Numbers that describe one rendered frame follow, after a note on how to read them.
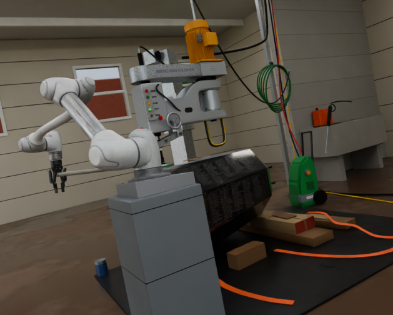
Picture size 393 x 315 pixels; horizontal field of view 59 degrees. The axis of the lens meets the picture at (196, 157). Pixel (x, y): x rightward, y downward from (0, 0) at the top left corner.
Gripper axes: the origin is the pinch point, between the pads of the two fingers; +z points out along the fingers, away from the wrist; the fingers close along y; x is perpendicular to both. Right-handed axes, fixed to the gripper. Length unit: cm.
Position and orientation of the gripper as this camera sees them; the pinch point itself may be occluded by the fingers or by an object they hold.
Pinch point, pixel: (59, 187)
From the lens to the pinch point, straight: 269.1
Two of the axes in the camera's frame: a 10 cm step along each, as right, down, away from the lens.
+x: -7.6, 0.7, 6.5
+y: 6.5, -0.9, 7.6
